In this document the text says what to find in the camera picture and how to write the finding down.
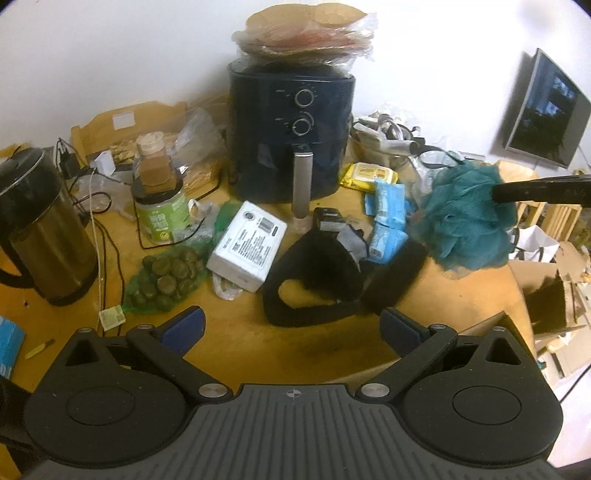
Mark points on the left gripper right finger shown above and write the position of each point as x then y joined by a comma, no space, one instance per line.
420,348

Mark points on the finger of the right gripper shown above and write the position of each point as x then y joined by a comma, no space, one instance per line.
573,189

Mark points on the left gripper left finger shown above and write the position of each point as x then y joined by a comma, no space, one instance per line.
162,349

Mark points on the teal bath loofah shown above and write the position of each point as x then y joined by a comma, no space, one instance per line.
460,224

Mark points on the white tissue pack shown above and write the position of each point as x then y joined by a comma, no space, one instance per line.
248,247

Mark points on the white knit sock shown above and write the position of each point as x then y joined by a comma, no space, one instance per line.
352,240

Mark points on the wooden chair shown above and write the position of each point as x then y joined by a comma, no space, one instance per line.
556,220

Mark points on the open cardboard box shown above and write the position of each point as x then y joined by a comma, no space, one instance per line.
522,331

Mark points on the green net bag of fruit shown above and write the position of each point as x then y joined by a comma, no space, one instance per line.
165,279

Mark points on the green label jar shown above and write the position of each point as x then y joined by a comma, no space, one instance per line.
161,215

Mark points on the blue snack packets pile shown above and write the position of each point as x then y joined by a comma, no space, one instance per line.
388,208

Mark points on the small black white box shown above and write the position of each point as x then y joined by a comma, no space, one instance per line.
328,219

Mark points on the steel electric kettle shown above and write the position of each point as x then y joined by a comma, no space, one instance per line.
41,232

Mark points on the brown spice jar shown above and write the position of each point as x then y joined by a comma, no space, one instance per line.
155,169

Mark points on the yellow wet wipes pack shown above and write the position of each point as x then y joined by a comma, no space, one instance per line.
364,177

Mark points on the basket of tools and tape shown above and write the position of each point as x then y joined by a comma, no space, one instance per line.
382,139

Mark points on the dark blue air fryer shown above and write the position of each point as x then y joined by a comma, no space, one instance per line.
277,112

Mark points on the paper liners in plastic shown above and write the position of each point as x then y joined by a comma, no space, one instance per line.
301,32

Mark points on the wall mounted television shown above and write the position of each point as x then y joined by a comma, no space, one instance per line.
549,116

